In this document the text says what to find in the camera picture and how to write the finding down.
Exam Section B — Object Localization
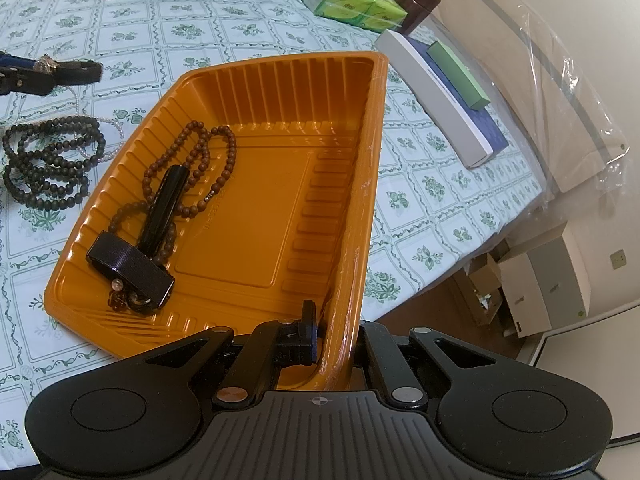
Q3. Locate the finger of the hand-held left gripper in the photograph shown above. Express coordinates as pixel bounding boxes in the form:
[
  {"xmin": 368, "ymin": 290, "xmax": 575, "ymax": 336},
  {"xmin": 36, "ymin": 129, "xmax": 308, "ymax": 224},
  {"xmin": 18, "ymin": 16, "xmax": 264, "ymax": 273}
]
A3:
[
  {"xmin": 0, "ymin": 51, "xmax": 38, "ymax": 72},
  {"xmin": 0, "ymin": 72, "xmax": 57, "ymax": 97}
]

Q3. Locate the brown bead necklace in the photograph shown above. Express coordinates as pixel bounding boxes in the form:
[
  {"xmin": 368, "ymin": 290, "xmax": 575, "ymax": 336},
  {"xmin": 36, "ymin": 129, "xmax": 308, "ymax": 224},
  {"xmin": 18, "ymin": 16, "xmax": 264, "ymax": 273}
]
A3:
[{"xmin": 109, "ymin": 121, "xmax": 238, "ymax": 267}]

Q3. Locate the orange plastic tray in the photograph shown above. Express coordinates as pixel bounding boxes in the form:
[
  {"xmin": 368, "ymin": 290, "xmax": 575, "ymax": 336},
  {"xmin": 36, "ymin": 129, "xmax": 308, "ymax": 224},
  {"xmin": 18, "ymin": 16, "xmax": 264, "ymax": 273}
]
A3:
[{"xmin": 42, "ymin": 51, "xmax": 390, "ymax": 392}]

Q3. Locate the dark blue book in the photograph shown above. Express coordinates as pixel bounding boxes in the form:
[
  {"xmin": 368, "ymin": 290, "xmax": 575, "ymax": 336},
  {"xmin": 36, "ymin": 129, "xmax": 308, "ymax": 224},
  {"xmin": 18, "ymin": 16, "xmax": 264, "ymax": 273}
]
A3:
[{"xmin": 407, "ymin": 35, "xmax": 511, "ymax": 157}]

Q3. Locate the white nightstand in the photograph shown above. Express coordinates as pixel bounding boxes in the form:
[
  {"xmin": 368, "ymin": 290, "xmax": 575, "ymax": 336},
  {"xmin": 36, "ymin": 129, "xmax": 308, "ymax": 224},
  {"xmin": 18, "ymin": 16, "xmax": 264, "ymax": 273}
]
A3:
[{"xmin": 497, "ymin": 222, "xmax": 597, "ymax": 339}]

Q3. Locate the clear plastic film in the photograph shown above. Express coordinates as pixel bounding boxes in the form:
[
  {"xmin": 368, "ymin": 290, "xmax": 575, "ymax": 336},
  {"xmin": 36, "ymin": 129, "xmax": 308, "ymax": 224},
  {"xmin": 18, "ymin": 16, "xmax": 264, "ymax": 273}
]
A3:
[{"xmin": 425, "ymin": 0, "xmax": 640, "ymax": 213}]

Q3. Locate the dark bead necklace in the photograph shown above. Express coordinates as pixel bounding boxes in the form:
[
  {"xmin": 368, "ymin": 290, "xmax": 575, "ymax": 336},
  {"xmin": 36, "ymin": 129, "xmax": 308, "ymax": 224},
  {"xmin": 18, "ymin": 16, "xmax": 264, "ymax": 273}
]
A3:
[{"xmin": 2, "ymin": 116, "xmax": 109, "ymax": 210}]

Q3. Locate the black cylinder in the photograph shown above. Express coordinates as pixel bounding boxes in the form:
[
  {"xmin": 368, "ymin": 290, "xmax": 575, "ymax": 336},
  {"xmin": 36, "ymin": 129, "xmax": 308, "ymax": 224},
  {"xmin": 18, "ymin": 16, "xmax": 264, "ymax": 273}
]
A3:
[{"xmin": 140, "ymin": 165, "xmax": 187, "ymax": 266}]

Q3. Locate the black rectangular loop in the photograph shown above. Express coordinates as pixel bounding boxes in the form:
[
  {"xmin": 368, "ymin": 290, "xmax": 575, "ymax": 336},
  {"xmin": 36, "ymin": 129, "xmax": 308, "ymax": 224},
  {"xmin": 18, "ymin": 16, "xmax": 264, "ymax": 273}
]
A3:
[{"xmin": 86, "ymin": 231, "xmax": 176, "ymax": 309}]

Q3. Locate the pearl necklace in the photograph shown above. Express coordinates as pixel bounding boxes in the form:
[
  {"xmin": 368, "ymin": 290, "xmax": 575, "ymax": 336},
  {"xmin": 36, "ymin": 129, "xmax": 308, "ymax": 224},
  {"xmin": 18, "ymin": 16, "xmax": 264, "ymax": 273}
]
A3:
[{"xmin": 75, "ymin": 114, "xmax": 133, "ymax": 159}]

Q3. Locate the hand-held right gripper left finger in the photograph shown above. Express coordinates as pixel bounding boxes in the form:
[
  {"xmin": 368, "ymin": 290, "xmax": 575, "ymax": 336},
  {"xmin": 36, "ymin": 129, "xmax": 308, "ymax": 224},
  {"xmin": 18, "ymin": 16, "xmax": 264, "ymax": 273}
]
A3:
[{"xmin": 145, "ymin": 300, "xmax": 321, "ymax": 409}]

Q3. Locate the brown jar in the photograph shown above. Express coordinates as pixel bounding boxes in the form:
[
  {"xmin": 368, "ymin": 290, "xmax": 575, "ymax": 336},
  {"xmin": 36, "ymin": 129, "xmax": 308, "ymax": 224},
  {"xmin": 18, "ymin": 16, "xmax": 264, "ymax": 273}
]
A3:
[{"xmin": 392, "ymin": 0, "xmax": 441, "ymax": 37}]

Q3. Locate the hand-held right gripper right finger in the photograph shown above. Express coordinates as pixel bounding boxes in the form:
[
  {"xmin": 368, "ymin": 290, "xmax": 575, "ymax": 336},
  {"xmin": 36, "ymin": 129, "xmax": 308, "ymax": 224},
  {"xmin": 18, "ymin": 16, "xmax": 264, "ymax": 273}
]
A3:
[{"xmin": 357, "ymin": 322, "xmax": 502, "ymax": 407}]

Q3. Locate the cardboard box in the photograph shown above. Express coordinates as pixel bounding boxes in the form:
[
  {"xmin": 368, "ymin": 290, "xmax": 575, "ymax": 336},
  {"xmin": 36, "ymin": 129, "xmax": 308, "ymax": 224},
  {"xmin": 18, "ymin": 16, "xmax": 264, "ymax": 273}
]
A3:
[{"xmin": 464, "ymin": 252, "xmax": 507, "ymax": 327}]

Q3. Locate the long white box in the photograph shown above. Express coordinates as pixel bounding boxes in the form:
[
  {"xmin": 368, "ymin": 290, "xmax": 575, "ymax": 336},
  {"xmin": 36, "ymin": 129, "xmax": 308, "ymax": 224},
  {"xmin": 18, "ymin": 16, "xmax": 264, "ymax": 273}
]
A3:
[{"xmin": 375, "ymin": 29, "xmax": 494, "ymax": 169}]

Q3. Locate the green box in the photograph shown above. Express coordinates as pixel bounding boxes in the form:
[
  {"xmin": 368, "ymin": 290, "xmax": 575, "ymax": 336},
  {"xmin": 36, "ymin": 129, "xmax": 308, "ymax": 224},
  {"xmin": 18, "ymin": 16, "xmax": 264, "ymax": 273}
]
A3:
[{"xmin": 426, "ymin": 40, "xmax": 490, "ymax": 111}]

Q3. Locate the amber bead charm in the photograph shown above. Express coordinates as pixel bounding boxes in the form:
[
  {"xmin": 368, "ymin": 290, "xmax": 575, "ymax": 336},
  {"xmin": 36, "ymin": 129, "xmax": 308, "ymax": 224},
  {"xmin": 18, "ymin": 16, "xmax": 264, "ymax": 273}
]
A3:
[{"xmin": 106, "ymin": 277, "xmax": 151, "ymax": 314}]

